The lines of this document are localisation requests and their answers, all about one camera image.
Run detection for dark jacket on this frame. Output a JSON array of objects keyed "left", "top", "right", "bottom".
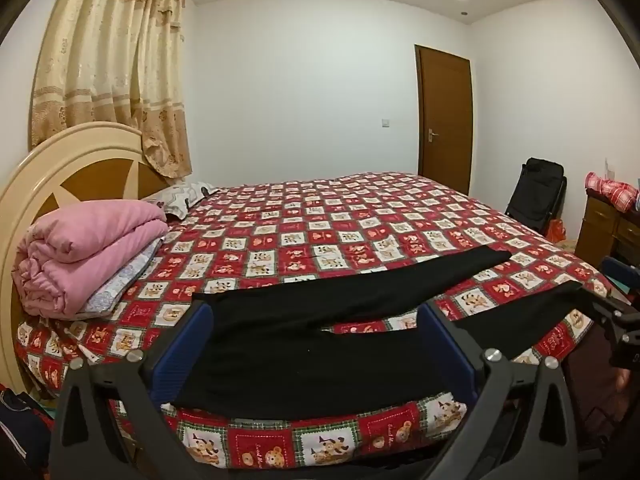
[{"left": 0, "top": 384, "right": 57, "bottom": 480}]

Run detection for red plaid cloth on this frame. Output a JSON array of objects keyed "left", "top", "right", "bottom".
[{"left": 585, "top": 171, "right": 640, "bottom": 212}]

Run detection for beige patterned curtain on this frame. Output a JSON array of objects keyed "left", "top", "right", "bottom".
[{"left": 30, "top": 0, "right": 193, "bottom": 178}]

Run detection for cream wooden headboard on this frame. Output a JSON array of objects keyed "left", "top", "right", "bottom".
[{"left": 0, "top": 122, "right": 168, "bottom": 391}]

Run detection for black pants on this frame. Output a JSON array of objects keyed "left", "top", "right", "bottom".
[{"left": 172, "top": 245, "right": 585, "bottom": 420}]

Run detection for brown wooden cabinet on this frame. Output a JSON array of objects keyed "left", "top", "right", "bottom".
[{"left": 574, "top": 195, "right": 640, "bottom": 273}]

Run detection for black suitcase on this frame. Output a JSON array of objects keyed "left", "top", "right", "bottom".
[{"left": 504, "top": 157, "right": 568, "bottom": 235}]

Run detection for brown wooden door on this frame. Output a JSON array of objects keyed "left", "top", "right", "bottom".
[{"left": 414, "top": 44, "right": 474, "bottom": 196}]

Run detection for grey patterned pillow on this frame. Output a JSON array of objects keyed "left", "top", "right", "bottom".
[{"left": 141, "top": 181, "right": 219, "bottom": 220}]

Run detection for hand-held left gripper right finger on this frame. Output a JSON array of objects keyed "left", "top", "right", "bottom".
[{"left": 417, "top": 302, "right": 589, "bottom": 480}]

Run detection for pale floral folded quilt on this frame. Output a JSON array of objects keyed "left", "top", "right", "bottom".
[{"left": 82, "top": 237, "right": 166, "bottom": 318}]

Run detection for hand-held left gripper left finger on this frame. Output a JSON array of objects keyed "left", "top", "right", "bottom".
[{"left": 48, "top": 300, "right": 216, "bottom": 480}]

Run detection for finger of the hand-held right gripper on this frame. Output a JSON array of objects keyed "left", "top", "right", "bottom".
[{"left": 581, "top": 286, "right": 628, "bottom": 323}]

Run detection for red printed bedspread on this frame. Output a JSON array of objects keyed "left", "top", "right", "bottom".
[{"left": 15, "top": 172, "right": 621, "bottom": 467}]

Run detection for pink folded quilt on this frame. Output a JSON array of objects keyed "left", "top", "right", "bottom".
[{"left": 14, "top": 202, "right": 169, "bottom": 317}]

